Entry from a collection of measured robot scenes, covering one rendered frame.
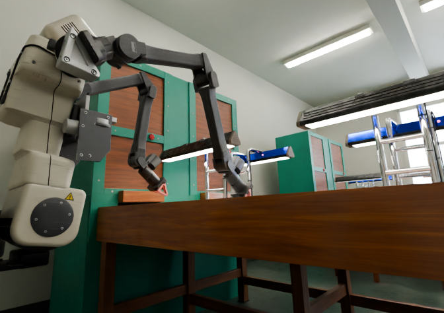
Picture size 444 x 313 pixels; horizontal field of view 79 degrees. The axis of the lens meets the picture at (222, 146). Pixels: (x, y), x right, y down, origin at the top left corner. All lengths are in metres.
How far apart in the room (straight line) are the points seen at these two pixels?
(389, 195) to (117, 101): 1.65
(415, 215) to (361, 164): 5.57
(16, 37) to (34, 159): 2.05
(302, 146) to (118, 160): 2.87
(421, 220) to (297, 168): 3.47
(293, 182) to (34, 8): 3.54
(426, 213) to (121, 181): 1.57
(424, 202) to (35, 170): 0.93
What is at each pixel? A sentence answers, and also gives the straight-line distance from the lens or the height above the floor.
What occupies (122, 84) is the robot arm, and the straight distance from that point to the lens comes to 1.43.
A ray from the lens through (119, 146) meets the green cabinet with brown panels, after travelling 1.86.
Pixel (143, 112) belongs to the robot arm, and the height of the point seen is 1.22.
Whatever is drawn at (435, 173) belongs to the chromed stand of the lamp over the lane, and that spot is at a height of 0.82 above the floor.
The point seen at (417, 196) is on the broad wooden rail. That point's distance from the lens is 0.70.
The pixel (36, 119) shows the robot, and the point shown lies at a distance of 0.96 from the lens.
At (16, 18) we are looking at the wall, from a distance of 2.95.
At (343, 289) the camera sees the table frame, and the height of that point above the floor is 0.23.
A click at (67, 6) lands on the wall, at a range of 3.19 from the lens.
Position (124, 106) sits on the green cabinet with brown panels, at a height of 1.42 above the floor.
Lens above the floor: 0.73
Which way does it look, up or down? 13 degrees up
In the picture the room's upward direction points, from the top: 2 degrees counter-clockwise
